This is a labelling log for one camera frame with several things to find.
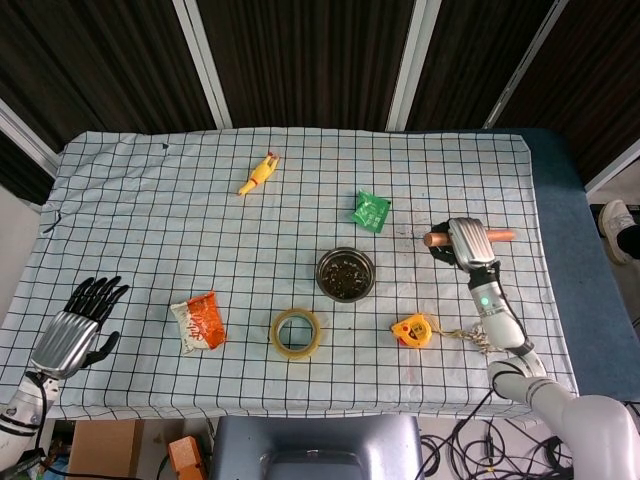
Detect dark granular contents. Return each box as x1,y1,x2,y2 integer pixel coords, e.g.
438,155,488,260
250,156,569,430
319,251,372,298

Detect yellowish packing tape roll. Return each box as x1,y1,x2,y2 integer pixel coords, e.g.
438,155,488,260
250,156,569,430
269,307,323,362

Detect yellow tape measure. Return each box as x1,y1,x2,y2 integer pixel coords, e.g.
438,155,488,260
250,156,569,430
390,312,469,348

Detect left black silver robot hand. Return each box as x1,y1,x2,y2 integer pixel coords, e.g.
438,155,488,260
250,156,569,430
30,275,130,380

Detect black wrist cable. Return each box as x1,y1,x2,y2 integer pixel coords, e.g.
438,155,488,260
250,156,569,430
27,370,52,451
492,267,534,354

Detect white black grid tablecloth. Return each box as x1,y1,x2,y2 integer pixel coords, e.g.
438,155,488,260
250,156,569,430
0,127,582,422

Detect orange white snack bag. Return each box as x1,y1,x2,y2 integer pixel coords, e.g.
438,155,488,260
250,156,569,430
169,290,228,357

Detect white sneaker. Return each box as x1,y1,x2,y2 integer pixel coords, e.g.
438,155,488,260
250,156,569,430
597,199,640,266

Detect brown cardboard box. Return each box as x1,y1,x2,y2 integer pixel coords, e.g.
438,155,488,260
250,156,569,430
66,419,147,480

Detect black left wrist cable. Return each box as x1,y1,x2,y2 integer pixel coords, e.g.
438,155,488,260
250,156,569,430
27,370,52,451

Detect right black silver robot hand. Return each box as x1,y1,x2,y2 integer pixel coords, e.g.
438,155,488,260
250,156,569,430
430,217,502,274

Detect grey robot torso housing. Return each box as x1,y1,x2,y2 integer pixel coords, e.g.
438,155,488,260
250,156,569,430
208,413,427,480

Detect yellow rubber chicken toy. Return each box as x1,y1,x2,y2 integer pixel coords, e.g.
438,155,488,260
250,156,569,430
237,151,281,198

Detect black floor cables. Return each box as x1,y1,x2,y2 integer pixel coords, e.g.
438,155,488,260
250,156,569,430
418,389,576,480

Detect round metal bowl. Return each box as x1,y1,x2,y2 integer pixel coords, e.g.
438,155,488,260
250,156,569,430
315,246,376,303

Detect green foil packet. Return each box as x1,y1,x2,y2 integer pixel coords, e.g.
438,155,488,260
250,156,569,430
349,188,393,235

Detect white partition post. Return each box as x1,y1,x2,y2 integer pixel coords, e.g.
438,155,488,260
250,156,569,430
171,0,233,130
386,0,443,133
481,0,572,129
584,143,640,197
0,97,59,180

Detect wooden stick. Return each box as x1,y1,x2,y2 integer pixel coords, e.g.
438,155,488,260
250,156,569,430
423,228,517,249

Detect metal key chain bundle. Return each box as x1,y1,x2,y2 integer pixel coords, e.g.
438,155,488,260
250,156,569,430
462,322,494,357

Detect small orange box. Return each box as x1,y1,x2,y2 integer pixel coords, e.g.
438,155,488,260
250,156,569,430
166,435,209,480

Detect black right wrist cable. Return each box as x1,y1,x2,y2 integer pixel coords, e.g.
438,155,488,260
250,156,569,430
492,267,534,354

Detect blue padded table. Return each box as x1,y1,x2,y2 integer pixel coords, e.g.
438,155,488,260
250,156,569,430
399,127,640,404

